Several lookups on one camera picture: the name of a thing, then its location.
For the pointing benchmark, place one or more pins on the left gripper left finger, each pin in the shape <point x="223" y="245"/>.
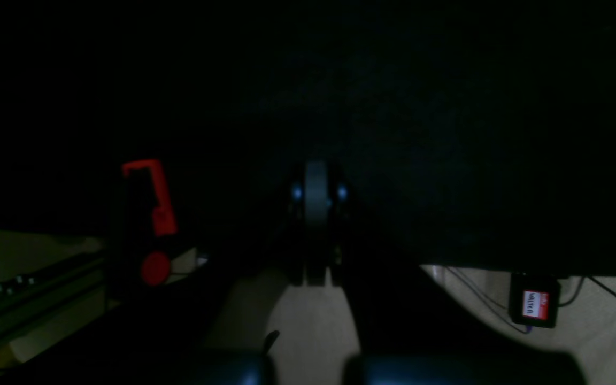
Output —
<point x="157" y="338"/>

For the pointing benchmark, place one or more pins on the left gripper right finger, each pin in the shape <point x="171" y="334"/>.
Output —
<point x="409" y="329"/>

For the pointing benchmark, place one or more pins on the red and black clamp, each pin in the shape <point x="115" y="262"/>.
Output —
<point x="144" y="228"/>

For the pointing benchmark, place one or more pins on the black adapter red label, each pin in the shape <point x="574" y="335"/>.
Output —
<point x="534" y="300"/>

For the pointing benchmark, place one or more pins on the black table cloth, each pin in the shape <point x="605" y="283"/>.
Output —
<point x="480" y="133"/>

